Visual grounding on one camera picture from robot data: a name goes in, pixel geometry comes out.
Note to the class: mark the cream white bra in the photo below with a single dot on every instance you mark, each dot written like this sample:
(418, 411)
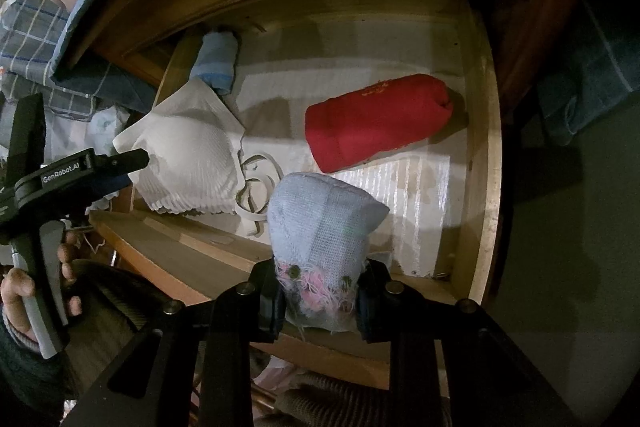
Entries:
(196, 162)

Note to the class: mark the person's left hand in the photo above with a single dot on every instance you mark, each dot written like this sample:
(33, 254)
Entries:
(17, 285)

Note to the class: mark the grey plaid blanket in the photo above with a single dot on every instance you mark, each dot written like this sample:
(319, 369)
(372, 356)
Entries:
(30, 30)

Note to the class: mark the wooden drawer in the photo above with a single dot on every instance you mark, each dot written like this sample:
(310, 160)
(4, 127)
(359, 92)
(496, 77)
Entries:
(443, 192)

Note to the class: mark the floral lace underwear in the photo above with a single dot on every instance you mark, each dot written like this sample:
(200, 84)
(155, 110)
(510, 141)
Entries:
(320, 231)

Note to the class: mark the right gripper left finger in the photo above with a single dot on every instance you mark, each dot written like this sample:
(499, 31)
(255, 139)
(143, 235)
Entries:
(268, 303)

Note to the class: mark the light blue rolled sock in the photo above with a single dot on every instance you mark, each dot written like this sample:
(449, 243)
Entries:
(215, 63)

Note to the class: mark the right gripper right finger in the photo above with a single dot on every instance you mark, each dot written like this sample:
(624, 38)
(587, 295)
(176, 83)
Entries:
(372, 310)

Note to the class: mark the white floral sheet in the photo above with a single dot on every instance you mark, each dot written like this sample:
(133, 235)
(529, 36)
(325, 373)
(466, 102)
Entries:
(66, 136)

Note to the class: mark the red rolled underwear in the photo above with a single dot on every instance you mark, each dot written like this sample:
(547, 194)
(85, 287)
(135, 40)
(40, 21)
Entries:
(350, 129)

